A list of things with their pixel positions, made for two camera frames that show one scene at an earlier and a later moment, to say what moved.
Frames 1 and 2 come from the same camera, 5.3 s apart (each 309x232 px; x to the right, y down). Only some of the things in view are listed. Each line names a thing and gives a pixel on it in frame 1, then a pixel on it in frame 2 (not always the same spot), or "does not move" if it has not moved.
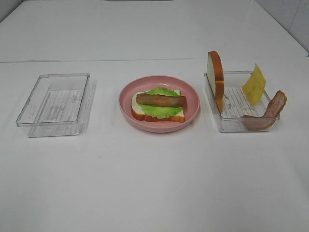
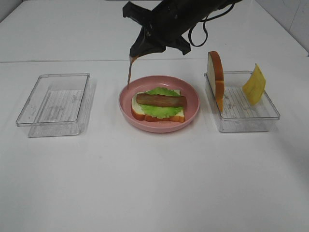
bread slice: [138, 114] does not move
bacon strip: [161, 100] does not move
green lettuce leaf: [160, 111] does not move
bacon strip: [272, 114] -> [132, 59]
